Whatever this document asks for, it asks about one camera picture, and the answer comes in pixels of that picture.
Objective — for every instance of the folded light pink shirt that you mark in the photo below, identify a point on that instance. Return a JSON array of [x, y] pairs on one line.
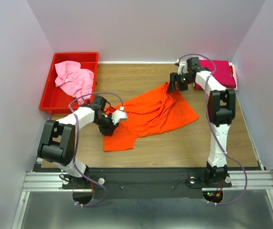
[[233, 70]]

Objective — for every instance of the aluminium rail frame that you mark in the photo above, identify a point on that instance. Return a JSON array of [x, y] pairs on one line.
[[44, 204]]

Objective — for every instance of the red plastic bin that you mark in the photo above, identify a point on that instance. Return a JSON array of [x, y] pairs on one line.
[[54, 100]]

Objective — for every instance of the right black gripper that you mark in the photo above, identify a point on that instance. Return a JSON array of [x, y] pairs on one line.
[[174, 77]]

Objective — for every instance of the folded magenta t shirt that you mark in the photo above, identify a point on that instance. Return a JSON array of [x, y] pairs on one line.
[[223, 73]]

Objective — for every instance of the pink t shirt in bin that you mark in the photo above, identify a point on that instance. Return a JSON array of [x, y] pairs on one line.
[[74, 80]]

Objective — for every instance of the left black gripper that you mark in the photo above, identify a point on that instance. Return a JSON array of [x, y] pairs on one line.
[[109, 131]]

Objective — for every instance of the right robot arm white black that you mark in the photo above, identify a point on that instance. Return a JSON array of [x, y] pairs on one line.
[[220, 110]]

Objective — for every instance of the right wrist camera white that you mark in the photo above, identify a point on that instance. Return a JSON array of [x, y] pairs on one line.
[[182, 67]]

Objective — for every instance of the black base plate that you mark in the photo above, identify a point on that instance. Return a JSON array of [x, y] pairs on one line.
[[142, 183]]

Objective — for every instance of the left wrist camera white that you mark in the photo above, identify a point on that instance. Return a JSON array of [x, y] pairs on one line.
[[119, 115]]

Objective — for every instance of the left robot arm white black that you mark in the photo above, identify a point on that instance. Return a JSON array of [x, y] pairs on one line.
[[60, 138]]

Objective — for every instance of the orange t shirt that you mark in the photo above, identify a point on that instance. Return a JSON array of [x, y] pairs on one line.
[[150, 113]]

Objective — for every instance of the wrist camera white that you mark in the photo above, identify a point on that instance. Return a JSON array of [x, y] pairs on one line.
[[119, 115], [182, 67]]

